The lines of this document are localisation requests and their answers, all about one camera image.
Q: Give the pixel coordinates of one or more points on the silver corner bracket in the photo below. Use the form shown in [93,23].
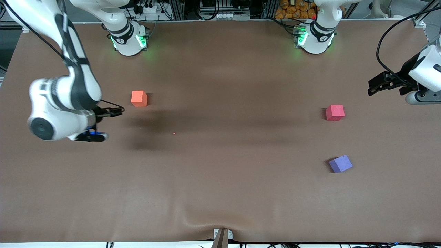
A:
[418,21]
[26,28]

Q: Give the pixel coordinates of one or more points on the beige rounded object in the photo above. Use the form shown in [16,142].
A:
[379,8]

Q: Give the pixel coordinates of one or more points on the pile of orange bags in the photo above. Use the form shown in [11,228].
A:
[293,10]

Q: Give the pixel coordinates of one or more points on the white connector row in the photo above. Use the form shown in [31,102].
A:
[227,15]

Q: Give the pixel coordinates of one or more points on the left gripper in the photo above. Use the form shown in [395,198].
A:
[406,73]

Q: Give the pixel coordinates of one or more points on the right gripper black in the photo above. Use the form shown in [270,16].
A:
[101,112]

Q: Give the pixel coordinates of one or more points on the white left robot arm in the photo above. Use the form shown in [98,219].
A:
[318,41]

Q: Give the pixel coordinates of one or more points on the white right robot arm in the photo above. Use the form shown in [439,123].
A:
[41,96]

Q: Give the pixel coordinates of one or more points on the brown table mat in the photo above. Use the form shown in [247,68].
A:
[220,189]

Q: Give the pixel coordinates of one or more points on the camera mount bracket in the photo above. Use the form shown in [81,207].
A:
[222,237]

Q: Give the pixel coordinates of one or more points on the orange foam block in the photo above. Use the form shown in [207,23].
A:
[139,98]

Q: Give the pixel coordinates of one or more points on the red foam block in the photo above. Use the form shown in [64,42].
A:
[335,112]

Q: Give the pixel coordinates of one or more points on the purple foam block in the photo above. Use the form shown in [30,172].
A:
[340,164]

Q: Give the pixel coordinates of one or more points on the white power strip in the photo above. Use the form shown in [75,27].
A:
[149,9]

